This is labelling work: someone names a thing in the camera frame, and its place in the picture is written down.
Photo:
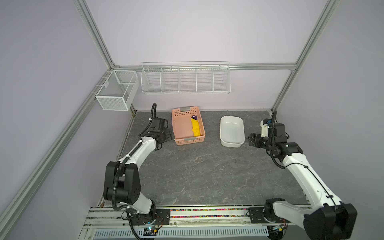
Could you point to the green circuit board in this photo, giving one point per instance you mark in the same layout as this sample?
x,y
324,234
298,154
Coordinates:
x,y
150,232

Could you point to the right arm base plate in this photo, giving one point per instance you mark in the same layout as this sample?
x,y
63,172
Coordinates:
x,y
257,216

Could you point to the white plastic tray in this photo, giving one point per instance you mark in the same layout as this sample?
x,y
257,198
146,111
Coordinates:
x,y
232,132

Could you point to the white slotted cable duct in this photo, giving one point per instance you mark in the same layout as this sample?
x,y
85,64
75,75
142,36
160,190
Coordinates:
x,y
187,232

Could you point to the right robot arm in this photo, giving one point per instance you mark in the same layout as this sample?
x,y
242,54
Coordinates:
x,y
328,218

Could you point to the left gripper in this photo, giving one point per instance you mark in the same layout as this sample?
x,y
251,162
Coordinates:
x,y
169,135

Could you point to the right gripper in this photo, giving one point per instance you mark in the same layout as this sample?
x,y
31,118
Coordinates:
x,y
252,139

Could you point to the yellow paper napkin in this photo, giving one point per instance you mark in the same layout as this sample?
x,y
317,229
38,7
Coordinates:
x,y
195,127

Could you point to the white mesh wall basket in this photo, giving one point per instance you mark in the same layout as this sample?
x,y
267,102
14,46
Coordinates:
x,y
118,91

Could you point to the pink perforated plastic basket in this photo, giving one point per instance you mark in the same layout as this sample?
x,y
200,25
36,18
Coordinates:
x,y
182,126

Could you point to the white wire wall rack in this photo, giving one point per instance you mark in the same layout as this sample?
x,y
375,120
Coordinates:
x,y
186,78

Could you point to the aluminium mounting rail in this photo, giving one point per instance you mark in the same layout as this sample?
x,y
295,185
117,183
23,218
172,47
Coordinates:
x,y
181,216

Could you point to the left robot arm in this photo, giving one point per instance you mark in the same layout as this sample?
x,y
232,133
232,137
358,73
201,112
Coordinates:
x,y
122,185

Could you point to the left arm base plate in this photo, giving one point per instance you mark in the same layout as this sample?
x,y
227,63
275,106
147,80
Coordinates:
x,y
160,216

